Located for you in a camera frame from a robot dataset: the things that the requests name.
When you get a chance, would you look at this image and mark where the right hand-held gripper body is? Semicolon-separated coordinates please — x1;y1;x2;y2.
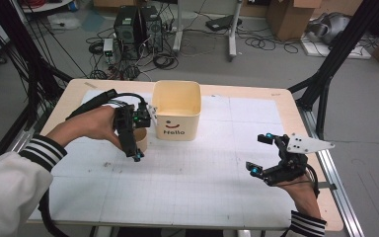
262;132;337;188

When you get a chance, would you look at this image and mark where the aluminium table rail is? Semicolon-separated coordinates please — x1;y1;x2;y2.
296;107;365;237
5;126;38;154

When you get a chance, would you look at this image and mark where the white flat board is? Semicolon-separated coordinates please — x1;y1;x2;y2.
299;35;373;60

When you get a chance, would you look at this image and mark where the black metal frame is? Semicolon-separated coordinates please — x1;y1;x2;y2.
0;0;75;132
287;0;379;140

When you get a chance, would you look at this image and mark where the coiled black floor cable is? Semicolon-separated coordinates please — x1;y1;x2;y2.
152;52;180;71

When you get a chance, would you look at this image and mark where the white metal stand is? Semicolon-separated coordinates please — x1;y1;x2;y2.
172;0;245;63

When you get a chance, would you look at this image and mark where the person's right hand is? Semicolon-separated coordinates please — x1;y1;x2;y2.
275;175;323;220

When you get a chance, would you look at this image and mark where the person's left hand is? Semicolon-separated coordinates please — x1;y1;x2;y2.
45;105;124;150

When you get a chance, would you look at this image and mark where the white grid mat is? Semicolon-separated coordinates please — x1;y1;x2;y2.
29;89;298;230

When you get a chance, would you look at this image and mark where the flat black floor device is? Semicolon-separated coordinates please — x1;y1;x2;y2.
204;14;244;33

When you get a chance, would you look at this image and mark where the small white power box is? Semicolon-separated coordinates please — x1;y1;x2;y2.
102;38;114;56

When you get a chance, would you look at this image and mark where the cream plastic bin with smiley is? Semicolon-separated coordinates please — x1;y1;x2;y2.
151;80;202;142

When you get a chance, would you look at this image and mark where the large cardboard box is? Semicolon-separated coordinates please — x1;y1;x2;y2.
265;0;323;42

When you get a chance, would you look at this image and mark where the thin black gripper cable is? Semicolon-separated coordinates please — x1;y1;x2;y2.
304;162;321;199

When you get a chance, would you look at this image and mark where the looped black floor cable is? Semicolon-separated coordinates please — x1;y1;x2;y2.
242;32;300;55

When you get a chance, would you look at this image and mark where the grey bag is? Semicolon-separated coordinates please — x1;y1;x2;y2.
306;12;352;46

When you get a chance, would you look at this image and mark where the black sleeved gripper cable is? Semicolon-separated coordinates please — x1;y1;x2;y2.
64;88;150;121

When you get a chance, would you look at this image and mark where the black computer tower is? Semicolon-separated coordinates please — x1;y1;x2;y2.
113;5;143;61
139;5;164;53

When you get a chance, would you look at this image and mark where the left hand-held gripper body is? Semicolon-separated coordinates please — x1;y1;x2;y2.
113;102;159;140

